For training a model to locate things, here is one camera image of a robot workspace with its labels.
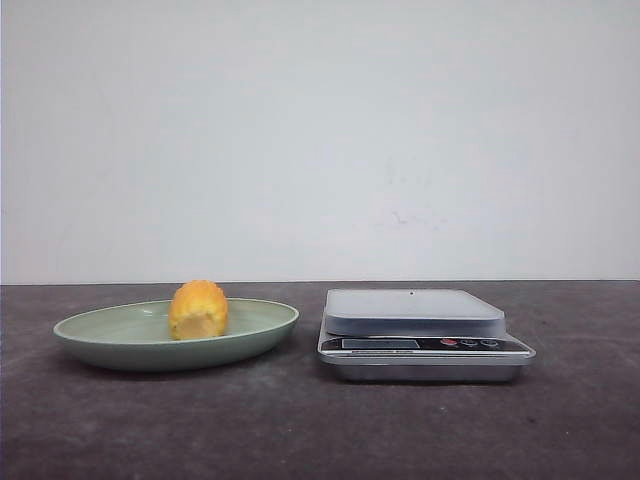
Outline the silver digital kitchen scale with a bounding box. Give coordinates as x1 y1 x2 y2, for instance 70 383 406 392
317 289 536 383

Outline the yellow corn cob piece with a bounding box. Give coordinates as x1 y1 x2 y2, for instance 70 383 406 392
168 280 228 340

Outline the green oval plate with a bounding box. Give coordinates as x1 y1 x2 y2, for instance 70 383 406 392
53 298 299 372

